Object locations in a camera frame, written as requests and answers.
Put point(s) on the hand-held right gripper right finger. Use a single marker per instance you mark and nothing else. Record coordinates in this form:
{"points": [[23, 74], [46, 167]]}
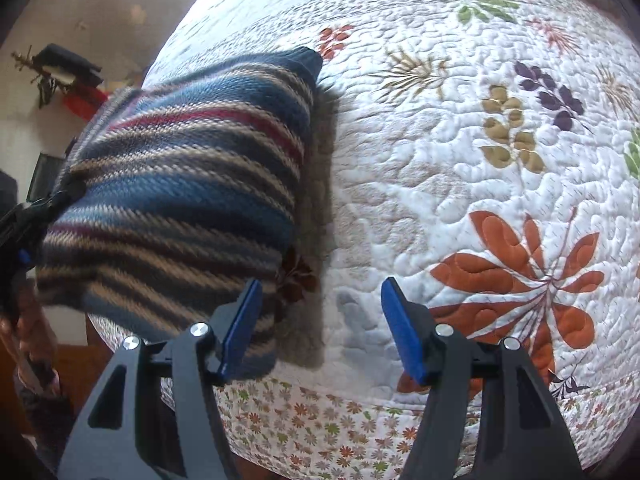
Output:
{"points": [[402, 330]]}

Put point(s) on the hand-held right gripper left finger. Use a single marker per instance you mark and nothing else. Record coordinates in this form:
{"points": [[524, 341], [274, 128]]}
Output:
{"points": [[240, 330]]}

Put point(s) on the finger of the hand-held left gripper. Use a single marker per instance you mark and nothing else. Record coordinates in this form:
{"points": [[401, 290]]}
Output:
{"points": [[21, 259], [40, 207]]}

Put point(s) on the striped knitted sweater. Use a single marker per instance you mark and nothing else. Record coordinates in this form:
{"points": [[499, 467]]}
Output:
{"points": [[175, 185]]}

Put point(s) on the person's left hand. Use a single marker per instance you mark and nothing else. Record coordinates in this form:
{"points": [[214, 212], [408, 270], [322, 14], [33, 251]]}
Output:
{"points": [[30, 340]]}

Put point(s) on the red cloth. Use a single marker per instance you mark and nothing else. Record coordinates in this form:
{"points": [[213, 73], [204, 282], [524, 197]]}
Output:
{"points": [[82, 102]]}

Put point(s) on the dark cloth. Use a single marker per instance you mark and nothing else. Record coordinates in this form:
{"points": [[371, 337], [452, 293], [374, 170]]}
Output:
{"points": [[70, 62]]}

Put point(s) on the floral quilted bedspread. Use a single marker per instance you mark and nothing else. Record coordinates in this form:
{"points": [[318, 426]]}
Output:
{"points": [[450, 185]]}

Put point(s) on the wall coat rack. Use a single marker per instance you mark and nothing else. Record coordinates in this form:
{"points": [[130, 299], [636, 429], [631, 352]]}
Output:
{"points": [[42, 77]]}

